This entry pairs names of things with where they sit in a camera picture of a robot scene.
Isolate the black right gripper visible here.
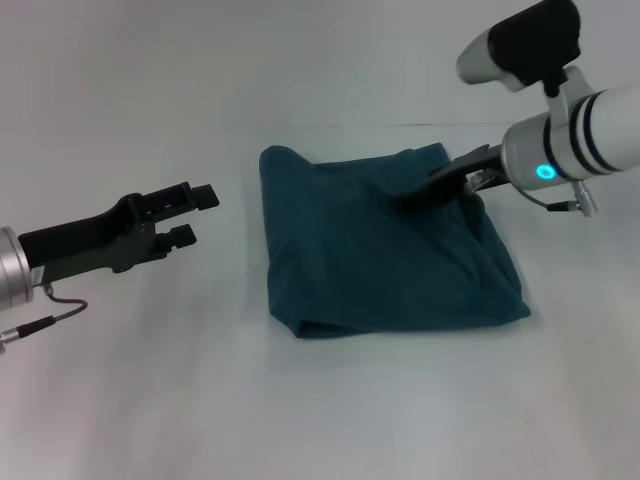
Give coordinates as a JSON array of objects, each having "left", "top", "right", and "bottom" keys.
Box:
[{"left": 392, "top": 143, "right": 512, "bottom": 215}]

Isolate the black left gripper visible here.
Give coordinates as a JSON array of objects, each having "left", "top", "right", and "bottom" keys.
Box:
[{"left": 17, "top": 181, "right": 222, "bottom": 285}]

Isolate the teal blue t-shirt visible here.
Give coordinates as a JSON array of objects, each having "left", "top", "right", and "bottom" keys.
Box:
[{"left": 258, "top": 142, "right": 532, "bottom": 341}]

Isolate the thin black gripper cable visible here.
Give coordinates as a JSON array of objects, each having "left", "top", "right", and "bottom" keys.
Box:
[{"left": 516, "top": 185, "right": 576, "bottom": 212}]

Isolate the dark red gripper cable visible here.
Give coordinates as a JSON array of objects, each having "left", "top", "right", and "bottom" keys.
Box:
[{"left": 13, "top": 282, "right": 91, "bottom": 339}]

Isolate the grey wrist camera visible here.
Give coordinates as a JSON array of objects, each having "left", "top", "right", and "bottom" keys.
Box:
[{"left": 455, "top": 0, "right": 584, "bottom": 99}]

